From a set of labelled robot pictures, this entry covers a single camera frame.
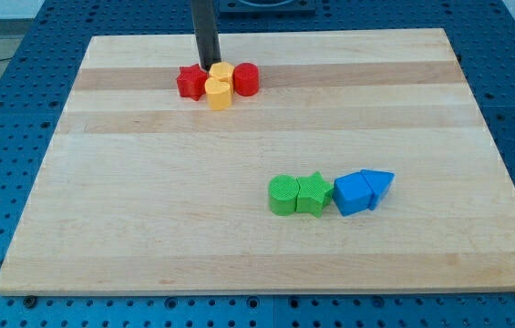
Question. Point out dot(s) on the yellow heart block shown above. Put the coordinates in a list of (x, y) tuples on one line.
[(218, 93)]

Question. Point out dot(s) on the green cylinder block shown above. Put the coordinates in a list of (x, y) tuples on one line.
[(283, 191)]

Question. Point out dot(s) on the green star block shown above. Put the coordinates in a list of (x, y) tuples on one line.
[(314, 194)]

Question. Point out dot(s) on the red cylinder block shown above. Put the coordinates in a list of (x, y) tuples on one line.
[(246, 79)]

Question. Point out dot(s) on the blue cube block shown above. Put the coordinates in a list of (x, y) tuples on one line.
[(352, 194)]

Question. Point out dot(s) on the yellow hexagon block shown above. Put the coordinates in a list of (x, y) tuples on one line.
[(223, 71)]

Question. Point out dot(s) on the red star block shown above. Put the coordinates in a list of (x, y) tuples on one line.
[(190, 82)]

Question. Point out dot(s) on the wooden board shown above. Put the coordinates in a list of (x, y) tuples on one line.
[(144, 192)]

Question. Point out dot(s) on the blue triangle block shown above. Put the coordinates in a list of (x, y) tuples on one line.
[(379, 182)]

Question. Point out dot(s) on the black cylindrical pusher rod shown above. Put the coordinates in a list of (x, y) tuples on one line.
[(206, 32)]

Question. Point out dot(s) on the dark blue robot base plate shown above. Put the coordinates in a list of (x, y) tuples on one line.
[(237, 7)]

